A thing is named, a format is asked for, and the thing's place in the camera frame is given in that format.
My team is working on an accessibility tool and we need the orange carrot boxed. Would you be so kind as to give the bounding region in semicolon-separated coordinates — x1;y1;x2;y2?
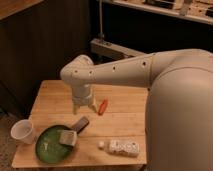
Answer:
98;99;108;115

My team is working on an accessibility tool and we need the white paper cup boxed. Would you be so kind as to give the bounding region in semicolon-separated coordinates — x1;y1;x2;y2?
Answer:
10;119;36;144

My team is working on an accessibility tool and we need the wooden table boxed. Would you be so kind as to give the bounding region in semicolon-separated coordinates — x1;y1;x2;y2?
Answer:
12;80;147;168

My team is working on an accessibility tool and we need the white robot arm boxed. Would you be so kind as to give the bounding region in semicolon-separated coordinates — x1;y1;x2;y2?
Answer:
60;49;213;171

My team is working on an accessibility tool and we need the plastic water bottle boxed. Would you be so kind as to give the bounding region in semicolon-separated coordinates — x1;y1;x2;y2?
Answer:
98;140;140;157

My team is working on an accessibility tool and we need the cluttered background shelf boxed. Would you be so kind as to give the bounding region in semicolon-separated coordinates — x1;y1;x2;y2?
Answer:
102;0;213;26

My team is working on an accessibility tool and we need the green frying pan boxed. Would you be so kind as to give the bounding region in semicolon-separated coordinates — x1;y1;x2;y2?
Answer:
35;117;89;164

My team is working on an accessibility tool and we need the grey sponge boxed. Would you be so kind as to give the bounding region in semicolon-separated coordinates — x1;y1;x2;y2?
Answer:
59;130;77;146

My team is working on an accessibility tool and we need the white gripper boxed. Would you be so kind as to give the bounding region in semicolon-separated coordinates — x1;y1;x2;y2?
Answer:
72;86;97;115

